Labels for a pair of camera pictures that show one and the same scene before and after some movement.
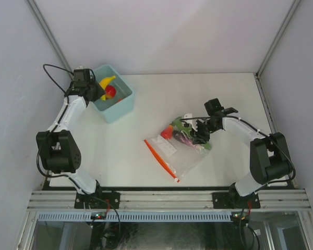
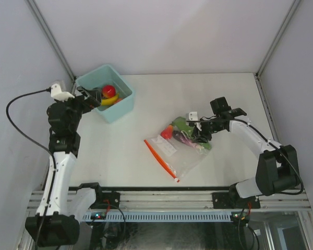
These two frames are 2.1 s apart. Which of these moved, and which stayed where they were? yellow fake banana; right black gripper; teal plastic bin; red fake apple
Moved: yellow fake banana
Stayed: right black gripper; red fake apple; teal plastic bin
